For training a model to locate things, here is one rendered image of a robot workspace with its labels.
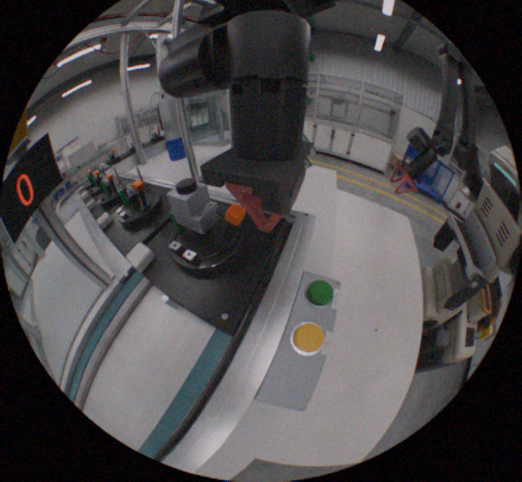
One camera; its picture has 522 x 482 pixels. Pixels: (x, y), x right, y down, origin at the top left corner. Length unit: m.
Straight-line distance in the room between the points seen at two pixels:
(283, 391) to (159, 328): 0.22
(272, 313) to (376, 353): 0.27
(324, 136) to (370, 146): 1.17
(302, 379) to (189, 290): 0.20
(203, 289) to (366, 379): 0.37
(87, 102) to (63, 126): 1.78
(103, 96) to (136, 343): 11.00
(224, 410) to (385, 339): 0.34
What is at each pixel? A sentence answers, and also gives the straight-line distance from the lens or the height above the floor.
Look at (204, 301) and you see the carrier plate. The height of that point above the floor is 0.97.
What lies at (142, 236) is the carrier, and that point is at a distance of 0.38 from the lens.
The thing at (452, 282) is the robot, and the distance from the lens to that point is 0.70.
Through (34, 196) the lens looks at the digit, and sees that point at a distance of 0.26.
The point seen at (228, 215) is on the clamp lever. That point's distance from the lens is 0.18.
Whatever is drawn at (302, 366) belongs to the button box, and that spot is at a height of 0.96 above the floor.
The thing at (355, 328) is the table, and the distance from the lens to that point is 0.38.
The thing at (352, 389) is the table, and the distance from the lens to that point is 0.39.
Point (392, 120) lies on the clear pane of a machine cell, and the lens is 4.18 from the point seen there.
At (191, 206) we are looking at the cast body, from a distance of 0.21.
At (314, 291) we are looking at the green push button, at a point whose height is 0.97.
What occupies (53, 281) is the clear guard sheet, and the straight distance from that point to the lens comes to 0.36.
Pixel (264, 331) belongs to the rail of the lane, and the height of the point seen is 0.95.
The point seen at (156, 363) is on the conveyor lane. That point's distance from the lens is 0.33.
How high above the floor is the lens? 1.19
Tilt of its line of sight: 44 degrees down
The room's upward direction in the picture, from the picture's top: straight up
